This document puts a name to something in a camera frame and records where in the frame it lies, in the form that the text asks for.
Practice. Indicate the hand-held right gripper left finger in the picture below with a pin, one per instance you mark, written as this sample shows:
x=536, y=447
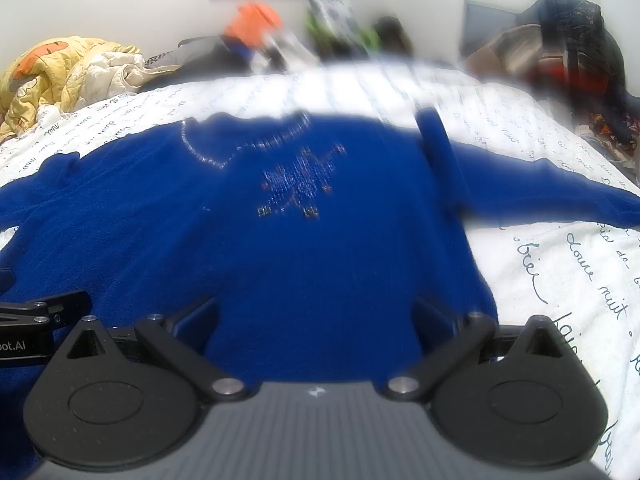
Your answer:
x=195, y=325

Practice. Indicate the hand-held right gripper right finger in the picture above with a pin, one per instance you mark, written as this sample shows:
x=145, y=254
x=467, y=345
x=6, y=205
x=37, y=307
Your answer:
x=435, y=325

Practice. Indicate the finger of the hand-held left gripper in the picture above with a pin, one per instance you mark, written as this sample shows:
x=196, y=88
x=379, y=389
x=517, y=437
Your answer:
x=55, y=310

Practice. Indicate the blue cloth towel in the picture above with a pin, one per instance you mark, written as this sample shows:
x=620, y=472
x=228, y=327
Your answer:
x=300, y=260

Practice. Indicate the pile of dark clothes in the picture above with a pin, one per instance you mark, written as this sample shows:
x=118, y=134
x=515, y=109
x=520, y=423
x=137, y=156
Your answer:
x=575, y=35

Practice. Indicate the white script-printed bed sheet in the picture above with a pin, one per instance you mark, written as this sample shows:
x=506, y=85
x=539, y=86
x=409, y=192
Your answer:
x=550, y=270

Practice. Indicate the yellow quilted blanket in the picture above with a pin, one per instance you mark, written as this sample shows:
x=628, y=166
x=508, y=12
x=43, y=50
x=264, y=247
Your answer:
x=50, y=75

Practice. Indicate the grey and black garment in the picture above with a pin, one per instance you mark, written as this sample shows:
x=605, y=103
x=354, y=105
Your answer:
x=200, y=55

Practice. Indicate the dark rounded item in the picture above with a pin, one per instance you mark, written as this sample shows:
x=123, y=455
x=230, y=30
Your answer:
x=395, y=35

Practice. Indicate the grey flat board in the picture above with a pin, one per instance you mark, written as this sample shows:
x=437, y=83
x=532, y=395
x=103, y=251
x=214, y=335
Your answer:
x=487, y=25

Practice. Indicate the orange cloth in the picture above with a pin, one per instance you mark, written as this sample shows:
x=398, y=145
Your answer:
x=252, y=20

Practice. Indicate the green and white patterned item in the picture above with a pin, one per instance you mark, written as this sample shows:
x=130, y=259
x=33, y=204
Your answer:
x=332, y=22

